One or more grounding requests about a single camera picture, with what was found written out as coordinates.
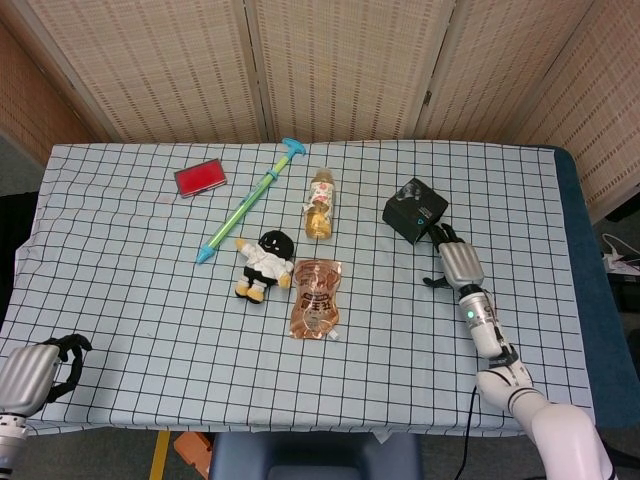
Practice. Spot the silver and black left robot hand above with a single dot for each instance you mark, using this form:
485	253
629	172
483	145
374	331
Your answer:
25	375

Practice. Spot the silver and black right robot hand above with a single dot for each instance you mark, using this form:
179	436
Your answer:
462	265

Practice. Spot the black cardboard box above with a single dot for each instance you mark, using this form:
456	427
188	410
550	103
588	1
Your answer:
415	210

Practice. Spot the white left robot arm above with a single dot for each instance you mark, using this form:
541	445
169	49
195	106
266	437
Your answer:
10	440

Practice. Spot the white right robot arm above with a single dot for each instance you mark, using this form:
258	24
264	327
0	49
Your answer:
550	425

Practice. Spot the blue checked tablecloth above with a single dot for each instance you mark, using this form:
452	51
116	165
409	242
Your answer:
150	325

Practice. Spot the blue padded table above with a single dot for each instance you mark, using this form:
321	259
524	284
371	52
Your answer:
600	300

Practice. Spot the amber tea bottle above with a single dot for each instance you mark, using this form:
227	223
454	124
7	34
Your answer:
319	220

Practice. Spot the brown peanut butter pouch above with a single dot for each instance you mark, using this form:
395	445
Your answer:
315	300

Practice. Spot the orange object on floor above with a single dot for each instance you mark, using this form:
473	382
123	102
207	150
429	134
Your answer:
192	452

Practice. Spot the black-headed plush doll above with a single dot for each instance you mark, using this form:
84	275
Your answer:
265	265

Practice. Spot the green and blue water squirter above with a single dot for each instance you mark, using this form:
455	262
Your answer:
240	210

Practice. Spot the woven folding screen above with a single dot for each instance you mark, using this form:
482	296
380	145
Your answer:
340	70

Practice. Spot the dark blue padded seat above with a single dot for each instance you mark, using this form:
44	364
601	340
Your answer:
310	457

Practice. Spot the red card case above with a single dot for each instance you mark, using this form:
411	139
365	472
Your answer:
200	178

